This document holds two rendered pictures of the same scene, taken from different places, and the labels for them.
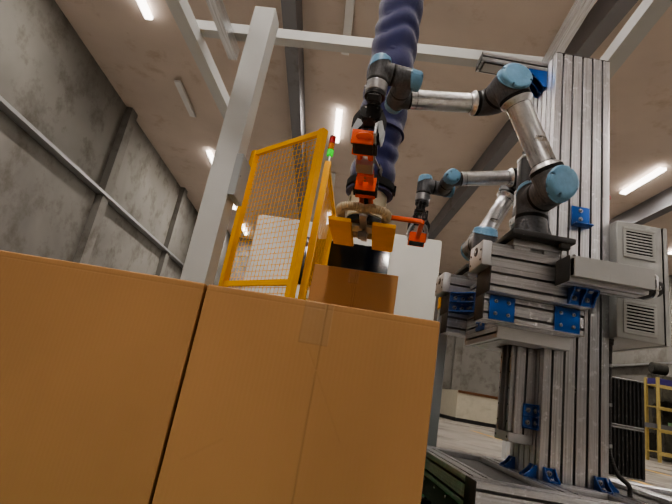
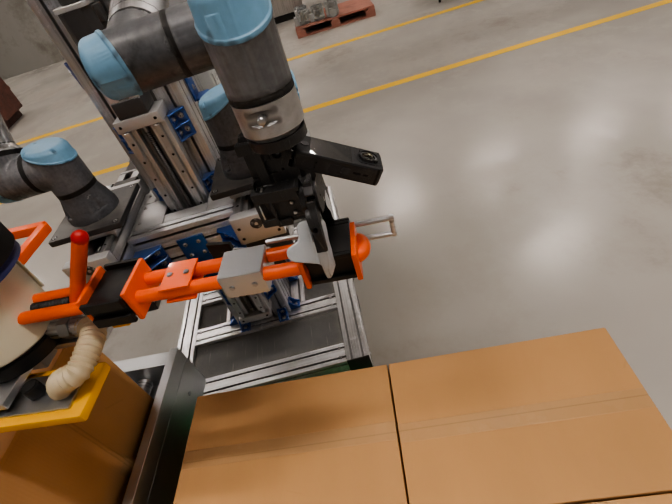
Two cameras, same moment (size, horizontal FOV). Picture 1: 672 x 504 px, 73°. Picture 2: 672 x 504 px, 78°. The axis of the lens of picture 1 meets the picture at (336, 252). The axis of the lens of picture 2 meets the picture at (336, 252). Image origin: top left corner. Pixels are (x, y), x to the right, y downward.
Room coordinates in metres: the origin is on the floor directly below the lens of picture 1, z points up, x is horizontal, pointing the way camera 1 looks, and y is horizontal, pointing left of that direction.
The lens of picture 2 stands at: (1.31, 0.43, 1.60)
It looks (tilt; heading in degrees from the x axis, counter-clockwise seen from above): 41 degrees down; 275
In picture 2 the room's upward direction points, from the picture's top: 19 degrees counter-clockwise
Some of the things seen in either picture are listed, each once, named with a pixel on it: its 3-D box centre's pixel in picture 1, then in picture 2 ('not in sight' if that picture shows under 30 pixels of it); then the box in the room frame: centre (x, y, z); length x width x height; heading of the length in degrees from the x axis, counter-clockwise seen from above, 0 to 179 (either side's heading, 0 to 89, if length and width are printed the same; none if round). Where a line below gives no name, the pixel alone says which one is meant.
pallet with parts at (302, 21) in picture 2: not in sight; (331, 9); (0.80, -6.60, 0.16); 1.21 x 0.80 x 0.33; 1
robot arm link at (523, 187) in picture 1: (533, 200); (227, 112); (1.57, -0.70, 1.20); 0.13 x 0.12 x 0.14; 6
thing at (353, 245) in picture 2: (363, 143); (330, 255); (1.36, -0.02, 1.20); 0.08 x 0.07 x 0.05; 173
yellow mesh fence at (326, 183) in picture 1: (310, 302); not in sight; (3.83, 0.14, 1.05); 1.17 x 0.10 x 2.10; 175
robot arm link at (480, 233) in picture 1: (484, 240); (55, 165); (2.07, -0.70, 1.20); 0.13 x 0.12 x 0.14; 1
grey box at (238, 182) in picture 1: (239, 180); not in sight; (2.86, 0.73, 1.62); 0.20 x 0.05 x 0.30; 175
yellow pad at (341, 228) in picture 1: (342, 229); (3, 398); (1.96, -0.01, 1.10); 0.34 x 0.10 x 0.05; 173
